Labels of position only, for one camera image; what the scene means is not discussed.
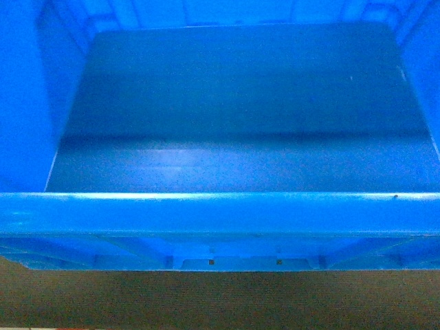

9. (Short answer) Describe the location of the blue plastic crate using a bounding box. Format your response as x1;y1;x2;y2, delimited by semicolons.
1;1;439;272

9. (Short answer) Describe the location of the grey felt table top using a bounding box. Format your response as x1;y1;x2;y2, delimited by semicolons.
1;260;439;329

